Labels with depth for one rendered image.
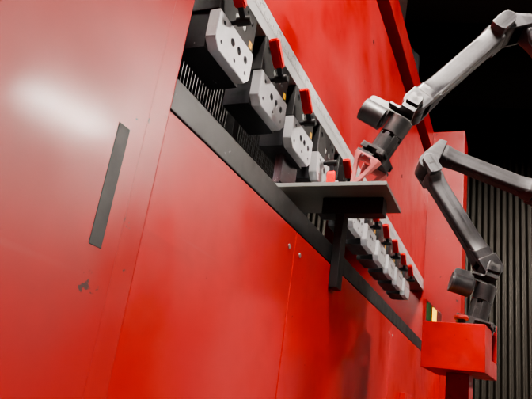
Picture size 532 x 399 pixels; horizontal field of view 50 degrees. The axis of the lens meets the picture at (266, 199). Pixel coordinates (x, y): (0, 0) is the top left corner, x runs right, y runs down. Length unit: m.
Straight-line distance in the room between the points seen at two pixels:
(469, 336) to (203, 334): 0.94
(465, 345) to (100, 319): 1.25
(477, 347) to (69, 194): 1.30
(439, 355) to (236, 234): 0.87
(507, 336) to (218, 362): 4.48
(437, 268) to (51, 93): 3.22
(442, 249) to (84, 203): 3.21
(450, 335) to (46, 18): 1.36
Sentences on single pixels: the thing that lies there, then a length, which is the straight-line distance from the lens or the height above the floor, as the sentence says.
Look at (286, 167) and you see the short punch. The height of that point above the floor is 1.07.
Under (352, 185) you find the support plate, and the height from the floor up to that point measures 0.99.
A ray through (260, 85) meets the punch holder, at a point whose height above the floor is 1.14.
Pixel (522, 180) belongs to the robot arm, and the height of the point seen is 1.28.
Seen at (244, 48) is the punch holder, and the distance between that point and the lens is 1.17.
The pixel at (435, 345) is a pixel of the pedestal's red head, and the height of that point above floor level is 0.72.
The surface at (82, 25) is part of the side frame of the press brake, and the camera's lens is 0.45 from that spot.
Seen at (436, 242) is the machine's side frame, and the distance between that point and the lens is 3.56.
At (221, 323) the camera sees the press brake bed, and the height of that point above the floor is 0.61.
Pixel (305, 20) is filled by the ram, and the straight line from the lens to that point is 1.56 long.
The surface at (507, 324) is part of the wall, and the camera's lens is 5.23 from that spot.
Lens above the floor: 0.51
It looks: 20 degrees up
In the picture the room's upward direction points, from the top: 8 degrees clockwise
